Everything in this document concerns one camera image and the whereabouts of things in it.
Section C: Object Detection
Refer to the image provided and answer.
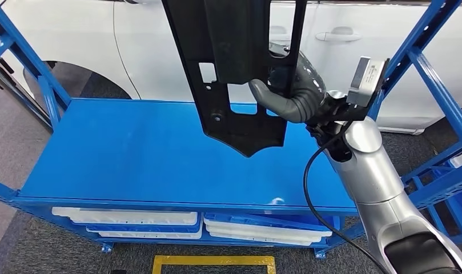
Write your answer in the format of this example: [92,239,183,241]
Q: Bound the yellow floor tape square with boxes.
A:
[152,255,277,274]

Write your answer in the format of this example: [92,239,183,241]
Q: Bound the black plastic panel part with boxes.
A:
[161,0,308,159]

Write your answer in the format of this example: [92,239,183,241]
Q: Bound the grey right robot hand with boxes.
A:
[248,41,328,124]

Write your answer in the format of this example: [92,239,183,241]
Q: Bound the black car tyre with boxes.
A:
[24,60,132,102]

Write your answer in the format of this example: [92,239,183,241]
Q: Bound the white car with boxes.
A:
[2,0,462,136]

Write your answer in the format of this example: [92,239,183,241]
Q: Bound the blue metal shelf rack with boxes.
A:
[0,0,462,260]

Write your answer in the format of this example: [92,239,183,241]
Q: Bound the blue wheeled cart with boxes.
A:
[401,149,462,245]

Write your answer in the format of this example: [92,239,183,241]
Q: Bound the white car door handle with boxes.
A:
[315,26,363,43]
[269,25,292,43]

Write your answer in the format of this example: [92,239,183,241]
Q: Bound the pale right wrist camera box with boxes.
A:
[346,57,391,109]

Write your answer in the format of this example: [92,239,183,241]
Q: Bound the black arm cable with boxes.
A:
[303,128,391,274]

